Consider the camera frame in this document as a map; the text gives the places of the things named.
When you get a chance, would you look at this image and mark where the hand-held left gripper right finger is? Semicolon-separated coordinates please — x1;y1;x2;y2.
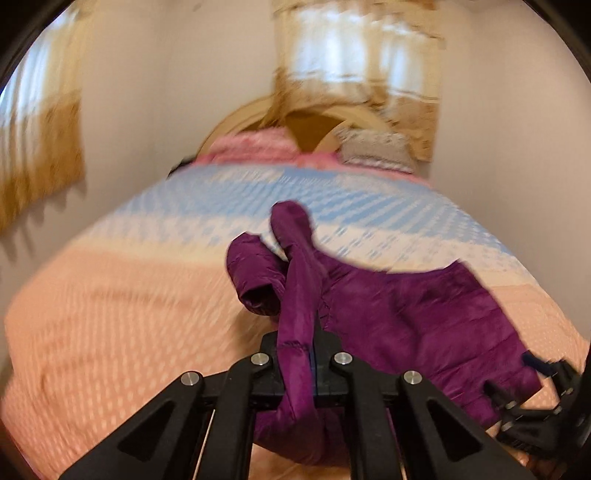
313;327;536;480

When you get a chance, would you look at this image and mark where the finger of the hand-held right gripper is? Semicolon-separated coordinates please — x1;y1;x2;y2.
482;381;525;432
523;352;580;393

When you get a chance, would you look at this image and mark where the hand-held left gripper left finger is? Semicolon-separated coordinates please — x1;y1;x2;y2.
60;333;281;480

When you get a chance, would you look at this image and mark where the purple hooded down jacket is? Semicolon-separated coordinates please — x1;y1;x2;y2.
225;200;544;464

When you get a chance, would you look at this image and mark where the pastel patterned bed sheet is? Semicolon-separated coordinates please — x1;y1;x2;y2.
2;161;591;480

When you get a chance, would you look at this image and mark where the pink pillow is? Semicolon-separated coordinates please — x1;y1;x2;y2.
194;129;340;169

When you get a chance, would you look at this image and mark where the striped grey pillow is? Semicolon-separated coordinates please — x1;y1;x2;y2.
339;129;416;175

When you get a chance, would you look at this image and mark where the cream wooden headboard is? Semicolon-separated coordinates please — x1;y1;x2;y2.
196;96;399;158

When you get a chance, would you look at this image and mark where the beige floral curtain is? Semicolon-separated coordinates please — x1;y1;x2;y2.
0;7;87;234
271;0;447;163

